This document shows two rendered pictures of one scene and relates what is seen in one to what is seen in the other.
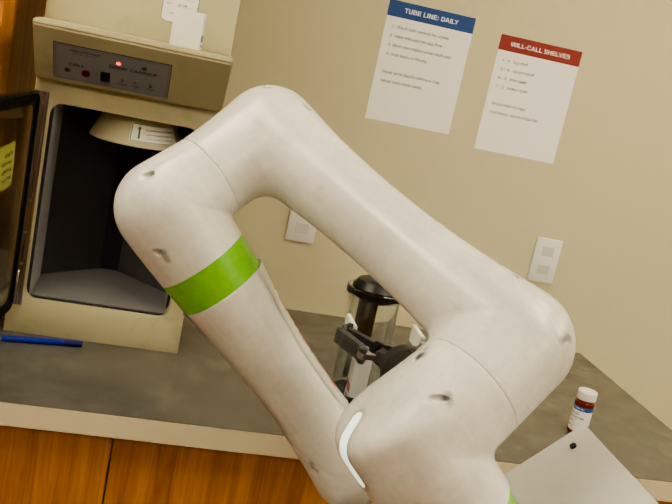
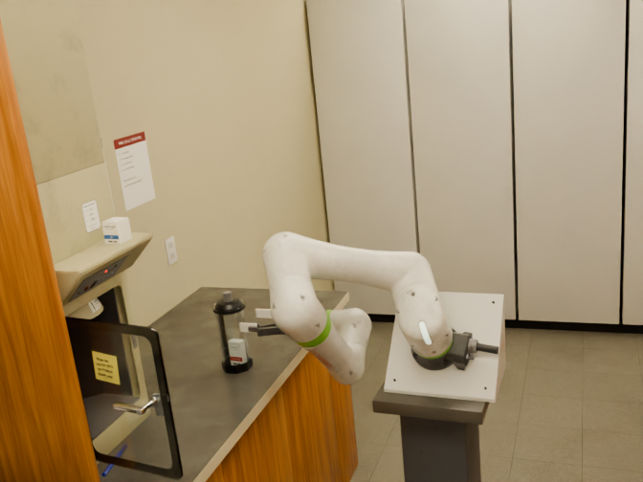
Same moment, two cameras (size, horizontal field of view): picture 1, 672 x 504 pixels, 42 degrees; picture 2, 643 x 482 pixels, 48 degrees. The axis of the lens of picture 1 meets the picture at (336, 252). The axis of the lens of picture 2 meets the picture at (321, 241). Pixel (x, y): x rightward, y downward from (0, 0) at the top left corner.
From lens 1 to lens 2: 1.63 m
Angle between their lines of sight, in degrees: 55
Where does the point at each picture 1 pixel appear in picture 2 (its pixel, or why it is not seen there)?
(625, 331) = (206, 263)
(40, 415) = (209, 468)
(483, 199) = not seen: hidden behind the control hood
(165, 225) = (318, 313)
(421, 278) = (388, 271)
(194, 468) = (243, 440)
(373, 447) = (438, 326)
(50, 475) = not seen: outside the picture
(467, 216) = not seen: hidden behind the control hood
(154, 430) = (237, 433)
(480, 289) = (406, 262)
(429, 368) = (423, 295)
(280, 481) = (263, 416)
